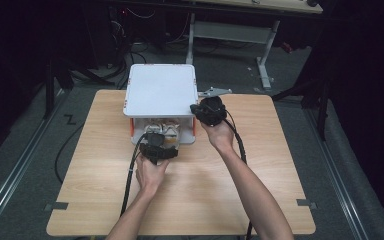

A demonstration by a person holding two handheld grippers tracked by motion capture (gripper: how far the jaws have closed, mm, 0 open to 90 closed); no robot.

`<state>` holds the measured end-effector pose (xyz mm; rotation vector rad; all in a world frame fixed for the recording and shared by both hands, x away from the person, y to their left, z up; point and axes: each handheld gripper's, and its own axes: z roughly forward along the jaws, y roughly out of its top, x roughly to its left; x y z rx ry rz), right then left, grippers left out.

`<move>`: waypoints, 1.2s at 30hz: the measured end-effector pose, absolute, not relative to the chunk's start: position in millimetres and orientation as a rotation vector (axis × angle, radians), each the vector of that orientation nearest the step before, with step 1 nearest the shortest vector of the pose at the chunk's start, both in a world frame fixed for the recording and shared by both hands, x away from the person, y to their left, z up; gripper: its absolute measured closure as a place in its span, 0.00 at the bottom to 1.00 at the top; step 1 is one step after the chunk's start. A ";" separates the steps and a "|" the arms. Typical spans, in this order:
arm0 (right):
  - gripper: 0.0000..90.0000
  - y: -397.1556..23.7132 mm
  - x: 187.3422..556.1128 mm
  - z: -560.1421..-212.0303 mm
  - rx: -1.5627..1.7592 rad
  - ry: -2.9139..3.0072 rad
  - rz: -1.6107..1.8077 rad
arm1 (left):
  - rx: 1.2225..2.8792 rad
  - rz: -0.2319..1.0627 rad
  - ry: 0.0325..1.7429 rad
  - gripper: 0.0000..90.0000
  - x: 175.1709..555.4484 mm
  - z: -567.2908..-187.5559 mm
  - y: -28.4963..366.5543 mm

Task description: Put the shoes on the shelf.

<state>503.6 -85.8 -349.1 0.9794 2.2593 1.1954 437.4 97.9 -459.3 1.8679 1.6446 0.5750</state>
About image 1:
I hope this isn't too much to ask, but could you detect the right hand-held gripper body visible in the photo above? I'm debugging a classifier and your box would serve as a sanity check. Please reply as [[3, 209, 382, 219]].
[[193, 86, 233, 127]]

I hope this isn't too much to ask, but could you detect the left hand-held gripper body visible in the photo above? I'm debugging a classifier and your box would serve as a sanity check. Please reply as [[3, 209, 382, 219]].
[[142, 132, 170, 166]]

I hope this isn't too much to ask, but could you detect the white shoe with tan heel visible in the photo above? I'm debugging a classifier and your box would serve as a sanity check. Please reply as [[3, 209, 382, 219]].
[[161, 119, 182, 150], [144, 120, 164, 136]]

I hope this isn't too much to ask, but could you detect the white two-tier shoe rack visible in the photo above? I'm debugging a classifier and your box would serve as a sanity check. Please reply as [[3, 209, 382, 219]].
[[122, 63, 201, 146]]

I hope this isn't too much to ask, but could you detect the person's right hand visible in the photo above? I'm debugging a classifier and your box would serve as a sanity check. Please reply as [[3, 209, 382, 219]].
[[200, 119, 236, 155]]

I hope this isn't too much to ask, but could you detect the person's left hand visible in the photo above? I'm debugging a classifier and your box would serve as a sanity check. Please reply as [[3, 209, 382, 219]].
[[135, 154, 171, 200]]

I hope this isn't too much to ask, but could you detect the white-legged wooden desk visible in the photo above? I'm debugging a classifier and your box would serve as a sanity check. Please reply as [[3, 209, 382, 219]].
[[179, 0, 324, 91]]

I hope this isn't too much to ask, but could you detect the grey tape mark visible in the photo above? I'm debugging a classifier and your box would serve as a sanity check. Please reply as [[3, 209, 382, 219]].
[[44, 201, 70, 212], [296, 198, 318, 210]]

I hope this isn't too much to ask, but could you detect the black stand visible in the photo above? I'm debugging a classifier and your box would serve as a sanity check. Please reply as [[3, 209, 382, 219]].
[[271, 78, 331, 141], [42, 56, 75, 120]]

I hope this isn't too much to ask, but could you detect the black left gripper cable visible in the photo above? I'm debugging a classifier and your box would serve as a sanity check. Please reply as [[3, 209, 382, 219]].
[[119, 132, 148, 218]]

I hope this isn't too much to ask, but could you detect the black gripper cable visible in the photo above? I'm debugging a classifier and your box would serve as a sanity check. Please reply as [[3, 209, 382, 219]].
[[224, 109, 255, 240], [119, 132, 148, 218]]

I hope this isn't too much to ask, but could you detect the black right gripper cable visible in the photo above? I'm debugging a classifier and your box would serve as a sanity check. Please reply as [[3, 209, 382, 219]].
[[224, 109, 255, 240]]

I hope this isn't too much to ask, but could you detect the black floor cable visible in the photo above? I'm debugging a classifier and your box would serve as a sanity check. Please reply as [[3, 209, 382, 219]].
[[53, 122, 85, 184]]

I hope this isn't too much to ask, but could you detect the bundle of black cables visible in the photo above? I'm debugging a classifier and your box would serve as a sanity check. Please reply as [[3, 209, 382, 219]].
[[69, 6, 158, 89]]

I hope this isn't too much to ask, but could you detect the metal floor rail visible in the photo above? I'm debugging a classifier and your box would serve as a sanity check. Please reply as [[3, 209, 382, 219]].
[[303, 108, 371, 240], [0, 89, 68, 233]]

